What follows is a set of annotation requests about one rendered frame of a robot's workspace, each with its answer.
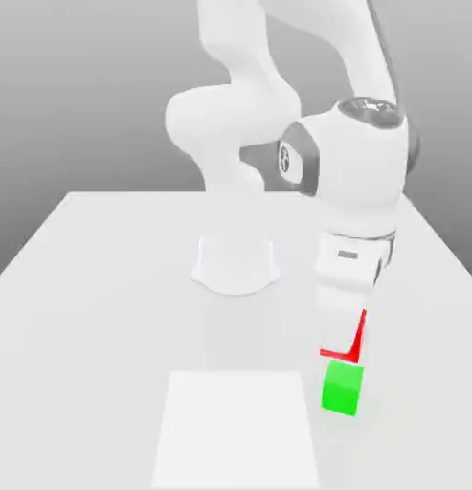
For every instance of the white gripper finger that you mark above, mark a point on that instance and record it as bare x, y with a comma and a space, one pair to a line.
341, 321

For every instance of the small green cube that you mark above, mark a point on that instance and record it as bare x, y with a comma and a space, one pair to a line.
341, 390

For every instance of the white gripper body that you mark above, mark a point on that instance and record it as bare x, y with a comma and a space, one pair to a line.
346, 268

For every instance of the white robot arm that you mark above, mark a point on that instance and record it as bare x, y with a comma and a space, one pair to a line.
235, 115

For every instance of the small red cube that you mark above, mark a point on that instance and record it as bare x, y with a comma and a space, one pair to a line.
358, 346

